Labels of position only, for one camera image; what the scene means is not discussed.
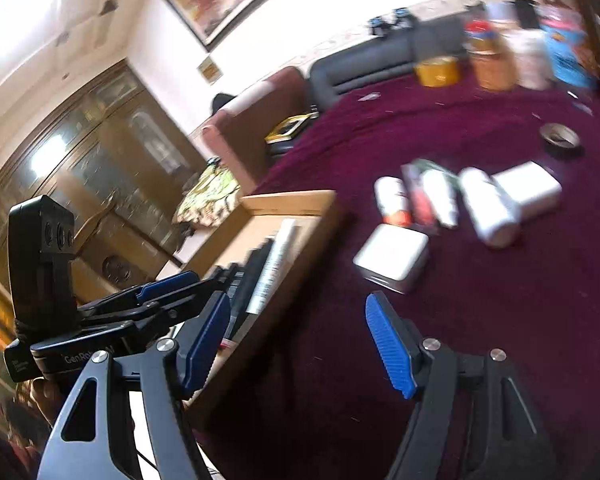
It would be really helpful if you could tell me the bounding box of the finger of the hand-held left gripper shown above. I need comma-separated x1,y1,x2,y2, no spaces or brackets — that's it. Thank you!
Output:
82,280,228,339
77,270,201,318

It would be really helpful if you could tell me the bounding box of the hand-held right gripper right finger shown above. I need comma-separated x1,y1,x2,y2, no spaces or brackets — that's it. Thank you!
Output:
365,291,556,480

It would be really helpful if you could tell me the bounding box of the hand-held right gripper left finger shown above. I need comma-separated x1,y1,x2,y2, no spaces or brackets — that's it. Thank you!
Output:
37,291,231,480

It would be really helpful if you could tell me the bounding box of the thick black marker grey cap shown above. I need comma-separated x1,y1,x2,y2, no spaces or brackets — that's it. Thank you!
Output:
232,237,279,331

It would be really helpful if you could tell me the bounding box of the white square charger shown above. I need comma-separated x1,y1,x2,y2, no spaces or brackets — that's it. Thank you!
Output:
352,223,430,295

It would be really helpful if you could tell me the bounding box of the white paint marker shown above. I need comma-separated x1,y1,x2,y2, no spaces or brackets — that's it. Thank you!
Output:
245,219,302,316

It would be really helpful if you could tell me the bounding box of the white bottle with orange cap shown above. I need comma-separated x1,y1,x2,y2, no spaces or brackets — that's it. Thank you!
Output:
374,176,414,227

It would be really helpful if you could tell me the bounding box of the pink tube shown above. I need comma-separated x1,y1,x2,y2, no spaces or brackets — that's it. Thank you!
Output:
401,164,441,234

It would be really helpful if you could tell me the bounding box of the small white dropper bottle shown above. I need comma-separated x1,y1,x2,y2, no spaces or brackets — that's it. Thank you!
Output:
420,170,461,230

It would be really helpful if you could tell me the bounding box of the shallow wooden box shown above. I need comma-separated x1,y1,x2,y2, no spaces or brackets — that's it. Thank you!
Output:
155,190,352,413

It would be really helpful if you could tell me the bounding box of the white pill bottle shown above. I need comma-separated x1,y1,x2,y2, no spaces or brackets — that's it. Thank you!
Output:
458,167,522,249

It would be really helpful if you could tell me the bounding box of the white plug charger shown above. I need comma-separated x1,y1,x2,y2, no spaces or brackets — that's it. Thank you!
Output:
492,161,564,221

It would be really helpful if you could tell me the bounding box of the black tape roll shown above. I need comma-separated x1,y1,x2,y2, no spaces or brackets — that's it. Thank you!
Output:
539,122,584,161

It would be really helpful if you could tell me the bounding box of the person's left hand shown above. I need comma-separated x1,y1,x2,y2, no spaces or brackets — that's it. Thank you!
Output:
31,379,67,430

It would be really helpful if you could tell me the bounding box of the yellow patterned cloth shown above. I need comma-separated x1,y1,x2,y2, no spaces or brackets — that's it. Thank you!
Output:
174,164,244,231

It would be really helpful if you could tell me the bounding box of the wooden glass-door cabinet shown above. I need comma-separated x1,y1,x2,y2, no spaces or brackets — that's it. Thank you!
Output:
0,57,212,411

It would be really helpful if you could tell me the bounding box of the brown upholstered chair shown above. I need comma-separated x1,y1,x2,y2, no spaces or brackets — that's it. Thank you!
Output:
201,66,315,197

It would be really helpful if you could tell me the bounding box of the yellow black book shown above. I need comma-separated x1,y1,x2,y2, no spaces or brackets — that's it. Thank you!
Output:
264,114,314,144

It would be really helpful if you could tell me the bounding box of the yellow tape roll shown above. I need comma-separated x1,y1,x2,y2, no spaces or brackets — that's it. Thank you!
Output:
413,57,464,89

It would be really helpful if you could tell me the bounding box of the dark grey sofa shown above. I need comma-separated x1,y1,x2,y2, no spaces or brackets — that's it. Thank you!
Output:
307,12,477,111

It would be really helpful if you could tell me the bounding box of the orange jar with red lid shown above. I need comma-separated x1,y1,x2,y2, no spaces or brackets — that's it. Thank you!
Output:
464,17,517,92

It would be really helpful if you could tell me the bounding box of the white plastic tub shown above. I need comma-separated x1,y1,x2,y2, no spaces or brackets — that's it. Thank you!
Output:
510,27,554,91

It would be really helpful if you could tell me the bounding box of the blue cartoon label jar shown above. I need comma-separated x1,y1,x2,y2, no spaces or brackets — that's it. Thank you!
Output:
539,4,597,89

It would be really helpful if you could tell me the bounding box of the grey cup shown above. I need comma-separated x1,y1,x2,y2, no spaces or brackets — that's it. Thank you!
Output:
485,2,516,24

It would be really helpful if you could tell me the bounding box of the small gold wall frame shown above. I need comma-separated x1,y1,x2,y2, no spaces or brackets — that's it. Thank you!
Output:
197,56,224,85

